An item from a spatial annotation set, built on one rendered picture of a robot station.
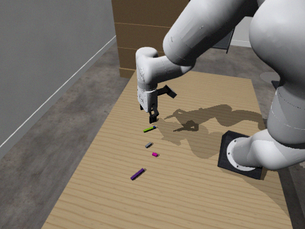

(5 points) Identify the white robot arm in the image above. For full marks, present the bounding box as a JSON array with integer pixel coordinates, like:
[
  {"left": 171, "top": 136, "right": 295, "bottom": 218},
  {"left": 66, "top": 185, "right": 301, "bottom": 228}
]
[{"left": 136, "top": 0, "right": 305, "bottom": 171}]

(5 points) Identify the purple rod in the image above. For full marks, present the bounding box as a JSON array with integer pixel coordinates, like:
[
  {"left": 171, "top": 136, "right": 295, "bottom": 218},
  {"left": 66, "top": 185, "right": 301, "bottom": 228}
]
[{"left": 131, "top": 168, "right": 144, "bottom": 180}]

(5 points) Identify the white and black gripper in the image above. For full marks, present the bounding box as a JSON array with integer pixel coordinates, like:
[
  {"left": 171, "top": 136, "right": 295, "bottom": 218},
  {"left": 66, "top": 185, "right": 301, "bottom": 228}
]
[{"left": 137, "top": 86, "right": 159, "bottom": 124}]

